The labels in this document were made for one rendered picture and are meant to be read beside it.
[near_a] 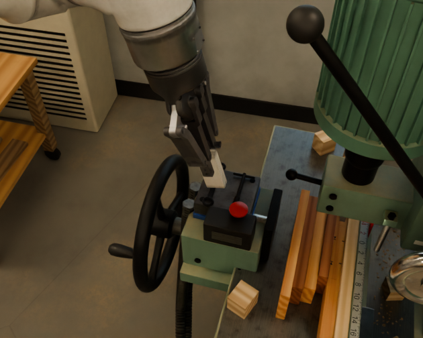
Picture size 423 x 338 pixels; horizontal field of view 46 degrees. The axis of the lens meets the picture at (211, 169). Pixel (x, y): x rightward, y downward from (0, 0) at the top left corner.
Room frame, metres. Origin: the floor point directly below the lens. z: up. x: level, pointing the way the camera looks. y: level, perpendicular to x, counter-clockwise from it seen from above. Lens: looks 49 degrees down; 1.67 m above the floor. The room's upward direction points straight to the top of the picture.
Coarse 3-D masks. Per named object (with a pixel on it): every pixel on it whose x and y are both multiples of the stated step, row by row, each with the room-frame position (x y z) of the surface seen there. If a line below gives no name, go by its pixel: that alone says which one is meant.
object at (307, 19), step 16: (288, 16) 0.40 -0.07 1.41; (304, 16) 0.39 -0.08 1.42; (320, 16) 0.40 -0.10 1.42; (288, 32) 0.40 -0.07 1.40; (304, 32) 0.38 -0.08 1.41; (320, 32) 0.39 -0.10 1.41; (320, 48) 0.39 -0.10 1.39; (336, 64) 0.39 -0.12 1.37; (336, 80) 0.39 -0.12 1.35; (352, 80) 0.39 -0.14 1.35; (352, 96) 0.38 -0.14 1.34; (368, 112) 0.37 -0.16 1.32; (384, 128) 0.37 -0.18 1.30; (384, 144) 0.37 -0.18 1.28; (400, 160) 0.36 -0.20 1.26; (416, 176) 0.36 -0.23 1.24
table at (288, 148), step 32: (288, 128) 0.79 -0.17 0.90; (288, 160) 0.69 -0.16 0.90; (320, 160) 0.69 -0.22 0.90; (288, 192) 0.61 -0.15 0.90; (288, 224) 0.53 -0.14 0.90; (224, 288) 0.43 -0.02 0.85; (256, 288) 0.40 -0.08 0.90; (224, 320) 0.34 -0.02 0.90; (256, 320) 0.34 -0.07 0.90; (288, 320) 0.34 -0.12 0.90
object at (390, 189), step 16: (336, 160) 0.54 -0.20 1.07; (336, 176) 0.50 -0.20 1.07; (384, 176) 0.50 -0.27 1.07; (400, 176) 0.50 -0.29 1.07; (320, 192) 0.49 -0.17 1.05; (336, 192) 0.48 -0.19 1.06; (352, 192) 0.47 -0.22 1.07; (368, 192) 0.47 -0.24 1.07; (384, 192) 0.47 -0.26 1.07; (400, 192) 0.47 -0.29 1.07; (320, 208) 0.49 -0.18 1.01; (336, 208) 0.48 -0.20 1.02; (352, 208) 0.47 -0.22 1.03; (368, 208) 0.47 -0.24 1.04; (384, 208) 0.46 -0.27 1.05; (400, 208) 0.45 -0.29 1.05; (400, 224) 0.45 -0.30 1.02
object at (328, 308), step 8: (336, 224) 0.50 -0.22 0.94; (344, 224) 0.50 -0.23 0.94; (336, 232) 0.49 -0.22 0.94; (344, 232) 0.49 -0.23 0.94; (344, 240) 0.47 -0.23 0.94; (328, 280) 0.39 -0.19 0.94; (336, 280) 0.39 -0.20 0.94; (328, 288) 0.38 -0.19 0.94; (336, 288) 0.38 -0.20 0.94; (328, 296) 0.37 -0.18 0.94; (336, 296) 0.37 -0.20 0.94; (328, 304) 0.35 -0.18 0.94; (336, 304) 0.35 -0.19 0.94; (320, 312) 0.36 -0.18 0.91; (328, 312) 0.34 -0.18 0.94; (320, 320) 0.33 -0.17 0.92; (328, 320) 0.33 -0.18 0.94; (320, 328) 0.31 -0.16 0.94; (328, 328) 0.31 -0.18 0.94; (320, 336) 0.30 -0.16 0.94; (328, 336) 0.30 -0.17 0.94
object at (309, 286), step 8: (320, 216) 0.51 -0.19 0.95; (320, 224) 0.50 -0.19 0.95; (320, 232) 0.48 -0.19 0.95; (312, 240) 0.46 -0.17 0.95; (320, 240) 0.46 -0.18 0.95; (312, 248) 0.45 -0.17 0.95; (320, 248) 0.45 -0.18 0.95; (312, 256) 0.43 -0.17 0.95; (320, 256) 0.43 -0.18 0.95; (312, 264) 0.42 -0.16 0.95; (312, 272) 0.40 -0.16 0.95; (312, 280) 0.39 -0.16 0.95; (304, 288) 0.38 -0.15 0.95; (312, 288) 0.38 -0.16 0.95; (304, 296) 0.38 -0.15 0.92; (312, 296) 0.37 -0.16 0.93
